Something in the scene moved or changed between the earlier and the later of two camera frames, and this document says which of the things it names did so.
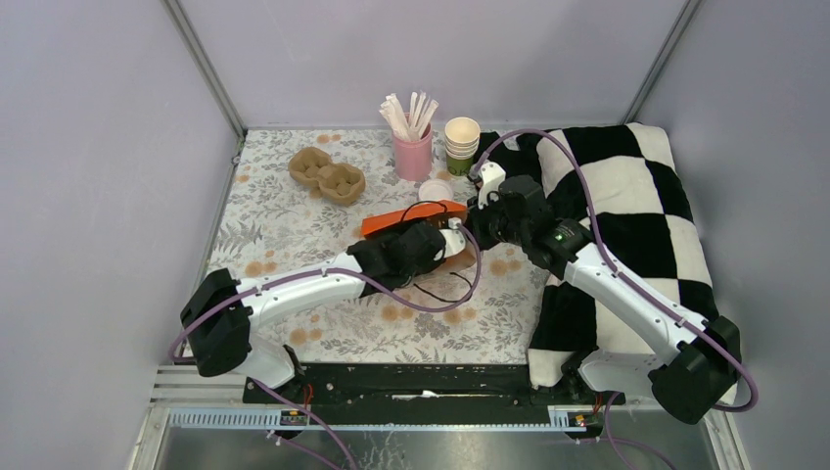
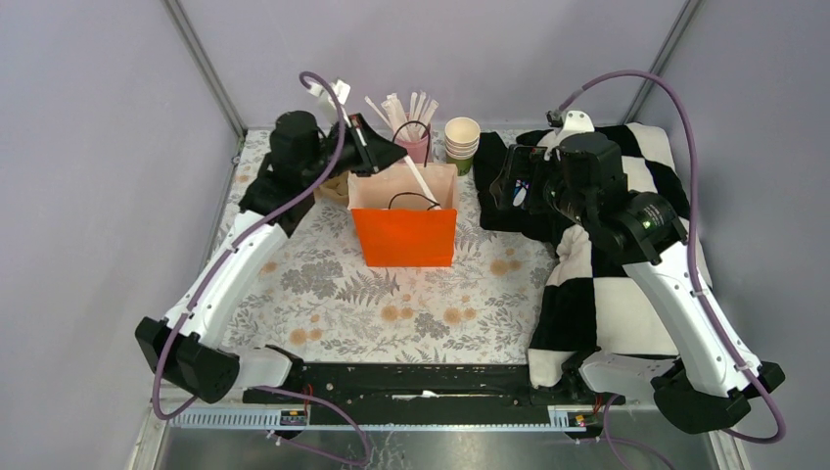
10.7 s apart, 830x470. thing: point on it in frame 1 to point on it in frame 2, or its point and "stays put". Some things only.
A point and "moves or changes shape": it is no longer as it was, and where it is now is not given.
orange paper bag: (439, 215) moves or changes shape
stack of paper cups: (461, 142) stays put
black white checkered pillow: (625, 190) stays put
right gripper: (475, 220) to (522, 162)
